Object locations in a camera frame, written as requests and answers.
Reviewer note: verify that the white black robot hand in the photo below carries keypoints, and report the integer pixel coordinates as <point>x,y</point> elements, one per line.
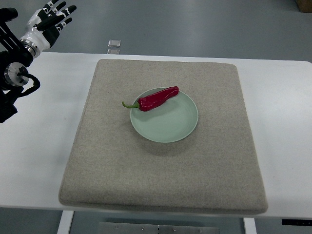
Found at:
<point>44,27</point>

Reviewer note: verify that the red pepper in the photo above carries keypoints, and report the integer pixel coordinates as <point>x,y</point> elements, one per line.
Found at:
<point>154,100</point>

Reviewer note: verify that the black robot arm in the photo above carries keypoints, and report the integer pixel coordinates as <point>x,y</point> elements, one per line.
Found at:
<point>15,81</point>

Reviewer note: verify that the clear floor plate near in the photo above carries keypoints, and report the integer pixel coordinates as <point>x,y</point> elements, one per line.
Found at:
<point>113,51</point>

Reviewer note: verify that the clear floor plate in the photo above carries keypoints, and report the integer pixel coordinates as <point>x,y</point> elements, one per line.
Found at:
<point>113,51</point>
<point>114,43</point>

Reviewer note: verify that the clear floor plate far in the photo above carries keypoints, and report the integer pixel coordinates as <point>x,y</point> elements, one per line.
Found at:
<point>114,43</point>

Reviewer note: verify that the light green plate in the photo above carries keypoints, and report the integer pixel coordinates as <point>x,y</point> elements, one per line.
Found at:
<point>170,122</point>

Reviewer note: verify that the white left table leg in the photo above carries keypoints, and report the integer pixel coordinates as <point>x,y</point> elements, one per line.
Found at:
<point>65,222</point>

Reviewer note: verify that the white table leg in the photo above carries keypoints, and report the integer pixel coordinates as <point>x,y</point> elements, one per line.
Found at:
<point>249,226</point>
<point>65,222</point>

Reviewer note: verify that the beige felt mat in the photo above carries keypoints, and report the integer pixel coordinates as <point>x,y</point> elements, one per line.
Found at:
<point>214,170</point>

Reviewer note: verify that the cardboard box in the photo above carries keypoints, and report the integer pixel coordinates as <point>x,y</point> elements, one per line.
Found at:
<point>304,6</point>

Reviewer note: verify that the white right table leg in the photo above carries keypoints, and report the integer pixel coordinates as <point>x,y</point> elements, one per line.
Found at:
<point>249,226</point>

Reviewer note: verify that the black table control panel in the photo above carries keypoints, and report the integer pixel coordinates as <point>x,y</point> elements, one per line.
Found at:
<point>296,222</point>

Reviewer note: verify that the metal base plate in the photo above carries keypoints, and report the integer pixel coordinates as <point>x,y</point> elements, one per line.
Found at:
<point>128,228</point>

